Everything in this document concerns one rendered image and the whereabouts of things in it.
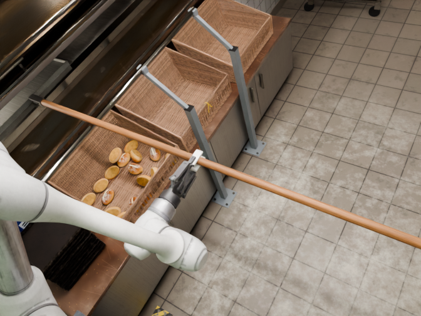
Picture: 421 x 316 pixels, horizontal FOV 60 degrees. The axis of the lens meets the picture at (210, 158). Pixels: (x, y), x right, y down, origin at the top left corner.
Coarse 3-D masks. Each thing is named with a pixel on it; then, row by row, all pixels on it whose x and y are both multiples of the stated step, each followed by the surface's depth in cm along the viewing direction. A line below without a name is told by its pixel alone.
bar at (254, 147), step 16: (192, 16) 201; (176, 32) 192; (160, 48) 186; (144, 64) 180; (240, 64) 215; (128, 80) 175; (240, 80) 223; (176, 96) 186; (240, 96) 236; (192, 112) 188; (192, 128) 198; (208, 144) 213; (256, 144) 277; (64, 160) 156; (48, 176) 152; (224, 192) 255
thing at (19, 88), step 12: (96, 0) 182; (108, 0) 177; (72, 12) 184; (84, 12) 178; (96, 12) 173; (60, 24) 179; (72, 24) 173; (84, 24) 170; (48, 36) 175; (60, 36) 169; (72, 36) 166; (36, 48) 170; (60, 48) 163; (24, 60) 166; (48, 60) 160; (12, 72) 163; (36, 72) 157; (0, 84) 159; (24, 84) 154; (12, 96) 151; (0, 108) 148
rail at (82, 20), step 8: (104, 0) 175; (96, 8) 173; (88, 16) 170; (80, 24) 168; (72, 32) 166; (64, 40) 164; (48, 48) 160; (40, 56) 157; (32, 64) 155; (24, 72) 153; (16, 80) 151; (8, 88) 149; (0, 96) 147
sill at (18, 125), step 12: (144, 0) 216; (132, 12) 211; (120, 24) 207; (108, 36) 202; (96, 48) 198; (84, 60) 193; (72, 72) 190; (60, 84) 186; (48, 96) 182; (36, 108) 179; (24, 120) 175; (12, 132) 172
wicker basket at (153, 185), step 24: (120, 120) 220; (144, 144) 229; (168, 144) 209; (72, 168) 203; (96, 168) 215; (120, 168) 222; (144, 168) 218; (168, 168) 214; (72, 192) 206; (96, 192) 215; (120, 192) 212; (144, 192) 192
